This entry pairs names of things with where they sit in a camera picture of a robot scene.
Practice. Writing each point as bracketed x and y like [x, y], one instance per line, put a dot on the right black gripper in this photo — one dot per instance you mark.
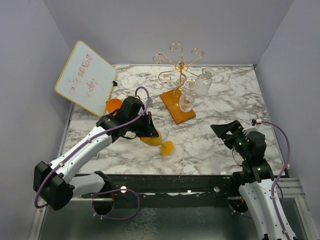
[235, 126]

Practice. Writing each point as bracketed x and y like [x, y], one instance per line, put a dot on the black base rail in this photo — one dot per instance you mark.
[169, 191]

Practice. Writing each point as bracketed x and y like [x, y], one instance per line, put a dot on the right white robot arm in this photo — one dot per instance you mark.
[256, 182]

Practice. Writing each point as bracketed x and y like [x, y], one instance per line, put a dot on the clear patterned stemmed glass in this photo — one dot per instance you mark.
[204, 81]

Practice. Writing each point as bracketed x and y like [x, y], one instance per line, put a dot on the clear round wine glass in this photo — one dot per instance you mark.
[187, 98]

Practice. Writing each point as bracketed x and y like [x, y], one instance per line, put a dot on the white framed whiteboard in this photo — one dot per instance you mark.
[87, 79]

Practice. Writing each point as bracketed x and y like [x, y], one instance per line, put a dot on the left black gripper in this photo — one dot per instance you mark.
[150, 130]

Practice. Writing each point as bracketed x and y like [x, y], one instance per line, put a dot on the gold wire wine glass rack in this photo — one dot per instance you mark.
[171, 97]

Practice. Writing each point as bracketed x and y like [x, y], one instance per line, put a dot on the orange plastic goblet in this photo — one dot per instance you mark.
[113, 105]

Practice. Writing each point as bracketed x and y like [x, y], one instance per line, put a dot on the yellow plastic goblet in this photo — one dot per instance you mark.
[167, 147]

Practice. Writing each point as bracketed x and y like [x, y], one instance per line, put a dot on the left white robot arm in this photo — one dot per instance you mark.
[54, 182]

